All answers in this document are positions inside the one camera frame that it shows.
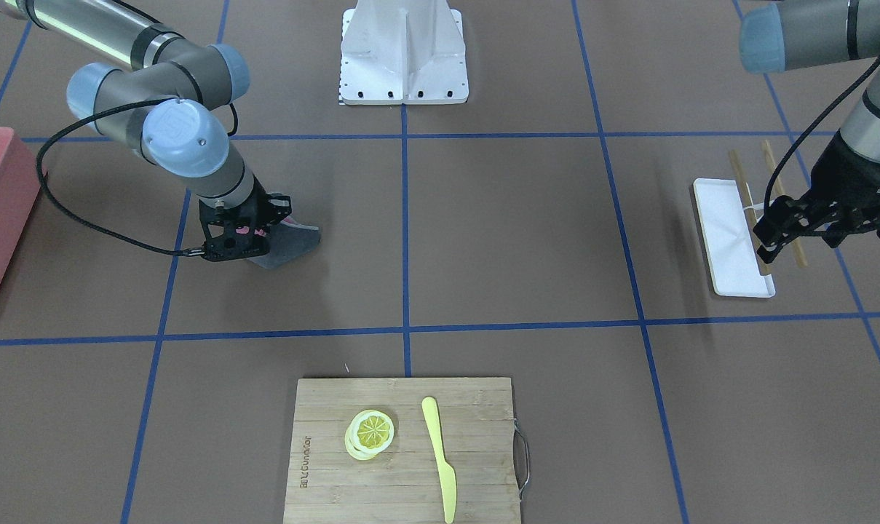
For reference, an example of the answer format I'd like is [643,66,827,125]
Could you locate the bamboo cutting board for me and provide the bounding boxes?
[282,377,522,523]

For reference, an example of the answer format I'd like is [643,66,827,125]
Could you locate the yellow plastic knife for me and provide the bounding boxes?
[421,396,459,523]

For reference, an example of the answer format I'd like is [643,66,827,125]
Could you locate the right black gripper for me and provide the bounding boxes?
[247,175,280,234]

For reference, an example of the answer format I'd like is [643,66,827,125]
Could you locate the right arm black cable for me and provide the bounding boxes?
[36,98,238,257]

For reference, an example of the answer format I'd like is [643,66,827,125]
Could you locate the grey and pink cloth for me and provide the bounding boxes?
[247,218,321,269]

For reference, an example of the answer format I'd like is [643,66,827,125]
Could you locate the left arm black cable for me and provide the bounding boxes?
[764,15,880,201]

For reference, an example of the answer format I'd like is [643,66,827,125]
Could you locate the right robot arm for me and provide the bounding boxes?
[0,1,290,237]

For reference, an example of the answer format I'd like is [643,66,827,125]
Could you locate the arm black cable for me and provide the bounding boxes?
[764,15,880,201]
[36,98,238,257]

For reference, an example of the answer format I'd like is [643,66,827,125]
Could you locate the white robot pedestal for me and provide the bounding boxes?
[338,1,469,106]

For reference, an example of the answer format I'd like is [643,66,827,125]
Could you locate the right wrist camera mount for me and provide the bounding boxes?
[198,193,291,262]

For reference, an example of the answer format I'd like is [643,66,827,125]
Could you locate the white rack crossbar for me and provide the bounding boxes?
[738,194,765,229]

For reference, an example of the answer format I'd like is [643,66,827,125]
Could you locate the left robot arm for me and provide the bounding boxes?
[739,1,880,264]

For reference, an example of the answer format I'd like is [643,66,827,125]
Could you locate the yellow lemon slice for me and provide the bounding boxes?
[344,409,395,461]

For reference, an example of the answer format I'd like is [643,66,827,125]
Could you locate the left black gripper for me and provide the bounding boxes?
[753,132,880,264]

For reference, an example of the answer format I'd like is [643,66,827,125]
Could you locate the white rectangular tray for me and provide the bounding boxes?
[692,178,776,299]

